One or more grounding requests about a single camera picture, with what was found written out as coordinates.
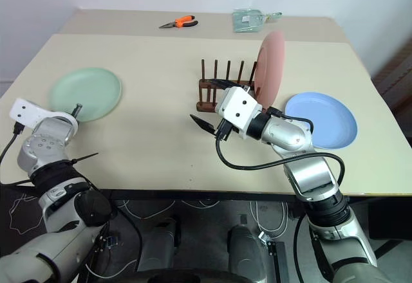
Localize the blue plate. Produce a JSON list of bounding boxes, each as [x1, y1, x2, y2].
[[285, 92, 359, 151]]

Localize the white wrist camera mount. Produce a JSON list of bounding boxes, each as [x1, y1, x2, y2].
[[9, 98, 79, 130], [216, 86, 263, 141]]

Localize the black zip tie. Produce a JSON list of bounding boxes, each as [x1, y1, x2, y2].
[[68, 152, 99, 165]]

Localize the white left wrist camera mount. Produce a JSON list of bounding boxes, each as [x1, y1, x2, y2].
[[9, 98, 79, 130]]

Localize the dark rounded shape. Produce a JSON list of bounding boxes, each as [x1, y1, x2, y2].
[[227, 224, 268, 283], [140, 217, 182, 271]]

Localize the green plate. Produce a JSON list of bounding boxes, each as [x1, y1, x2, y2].
[[48, 67, 124, 123]]

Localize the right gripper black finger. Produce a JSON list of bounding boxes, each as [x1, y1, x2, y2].
[[189, 114, 216, 134], [205, 78, 246, 91]]

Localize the white floor cable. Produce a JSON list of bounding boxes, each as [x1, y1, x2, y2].
[[249, 201, 295, 236]]

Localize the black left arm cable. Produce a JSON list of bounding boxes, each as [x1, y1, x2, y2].
[[0, 122, 25, 169]]

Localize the short black right arm cable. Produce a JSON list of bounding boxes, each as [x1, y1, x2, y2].
[[266, 105, 315, 134]]

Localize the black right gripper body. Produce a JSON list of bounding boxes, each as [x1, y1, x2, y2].
[[212, 118, 241, 143]]

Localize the dark brown slatted furniture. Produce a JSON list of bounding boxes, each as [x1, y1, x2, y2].
[[372, 38, 412, 112]]

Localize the black flat floor bar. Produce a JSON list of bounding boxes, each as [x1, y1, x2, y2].
[[266, 240, 288, 283]]

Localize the pink plate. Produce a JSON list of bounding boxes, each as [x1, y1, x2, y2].
[[254, 31, 286, 111]]

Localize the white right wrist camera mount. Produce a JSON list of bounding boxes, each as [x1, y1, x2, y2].
[[216, 86, 263, 141]]

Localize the wooden dish rack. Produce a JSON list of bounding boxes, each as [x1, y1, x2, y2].
[[196, 59, 268, 113]]

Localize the black hanging floor cable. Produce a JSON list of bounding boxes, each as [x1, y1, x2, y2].
[[86, 182, 144, 273]]

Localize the orange handled pliers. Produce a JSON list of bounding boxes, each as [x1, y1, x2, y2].
[[158, 15, 199, 30]]

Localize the clear plastic bag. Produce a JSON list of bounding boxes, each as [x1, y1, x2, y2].
[[232, 8, 267, 33]]

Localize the long black right arm cable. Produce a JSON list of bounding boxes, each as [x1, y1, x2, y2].
[[214, 134, 346, 197]]

